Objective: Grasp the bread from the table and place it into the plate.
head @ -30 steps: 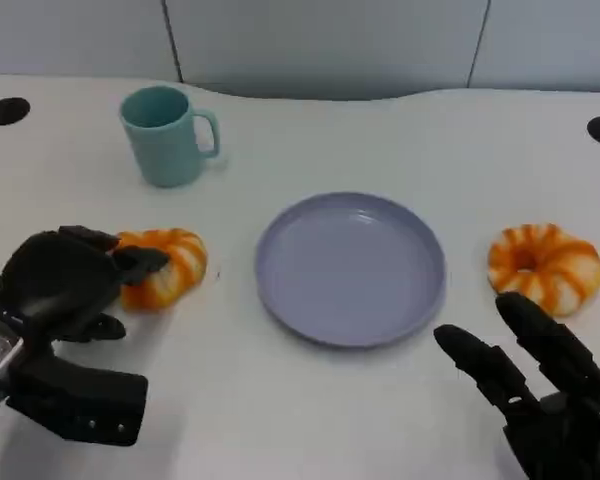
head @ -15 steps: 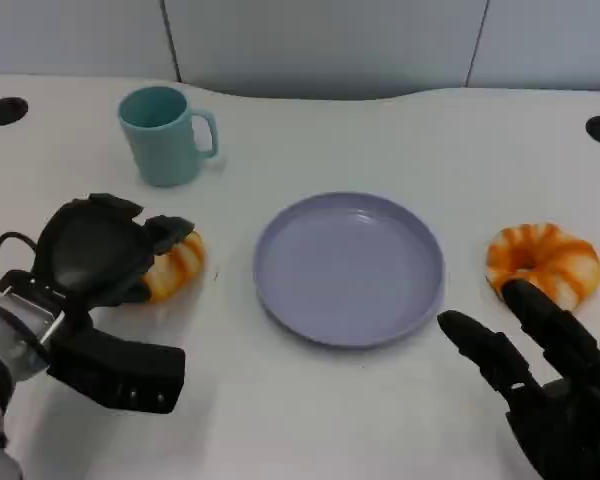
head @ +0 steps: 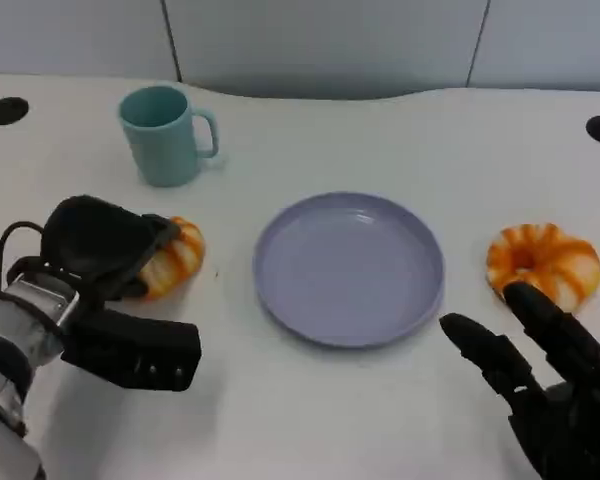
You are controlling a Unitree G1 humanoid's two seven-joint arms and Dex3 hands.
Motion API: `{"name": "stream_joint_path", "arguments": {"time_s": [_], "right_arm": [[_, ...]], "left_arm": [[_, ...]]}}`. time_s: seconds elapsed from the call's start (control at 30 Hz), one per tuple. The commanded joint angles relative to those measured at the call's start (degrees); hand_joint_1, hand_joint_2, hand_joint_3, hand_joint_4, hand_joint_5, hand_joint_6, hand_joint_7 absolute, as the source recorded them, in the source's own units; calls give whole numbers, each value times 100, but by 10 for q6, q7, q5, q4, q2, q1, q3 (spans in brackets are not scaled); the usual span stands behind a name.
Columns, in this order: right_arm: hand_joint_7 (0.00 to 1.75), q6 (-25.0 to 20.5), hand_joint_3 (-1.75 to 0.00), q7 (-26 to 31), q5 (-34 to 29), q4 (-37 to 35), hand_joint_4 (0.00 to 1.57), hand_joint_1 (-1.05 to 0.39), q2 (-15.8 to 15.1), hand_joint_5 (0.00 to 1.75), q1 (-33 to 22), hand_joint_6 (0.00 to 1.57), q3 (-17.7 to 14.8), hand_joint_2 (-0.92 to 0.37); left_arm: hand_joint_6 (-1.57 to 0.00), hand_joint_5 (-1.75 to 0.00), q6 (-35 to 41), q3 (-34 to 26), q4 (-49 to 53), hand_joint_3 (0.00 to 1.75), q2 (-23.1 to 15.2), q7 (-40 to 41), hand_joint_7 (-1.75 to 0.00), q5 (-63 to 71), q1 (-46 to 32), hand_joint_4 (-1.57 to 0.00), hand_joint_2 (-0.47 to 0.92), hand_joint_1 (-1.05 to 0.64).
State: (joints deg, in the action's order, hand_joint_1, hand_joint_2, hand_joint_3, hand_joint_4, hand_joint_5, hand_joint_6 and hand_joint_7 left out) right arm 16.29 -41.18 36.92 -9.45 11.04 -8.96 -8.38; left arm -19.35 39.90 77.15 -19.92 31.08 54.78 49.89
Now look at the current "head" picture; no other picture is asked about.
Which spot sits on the orange white toy bread roll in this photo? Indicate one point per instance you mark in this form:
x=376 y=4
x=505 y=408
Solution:
x=185 y=250

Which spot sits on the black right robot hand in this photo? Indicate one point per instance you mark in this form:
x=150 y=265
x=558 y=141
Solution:
x=580 y=425

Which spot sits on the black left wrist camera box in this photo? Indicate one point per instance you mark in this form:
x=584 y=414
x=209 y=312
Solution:
x=145 y=350

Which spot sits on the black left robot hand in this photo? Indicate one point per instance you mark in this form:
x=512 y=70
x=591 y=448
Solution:
x=95 y=240

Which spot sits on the lilac plate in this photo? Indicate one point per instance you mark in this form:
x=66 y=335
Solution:
x=350 y=270

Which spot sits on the pale green mug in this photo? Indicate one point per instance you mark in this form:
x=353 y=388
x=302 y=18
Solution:
x=162 y=150

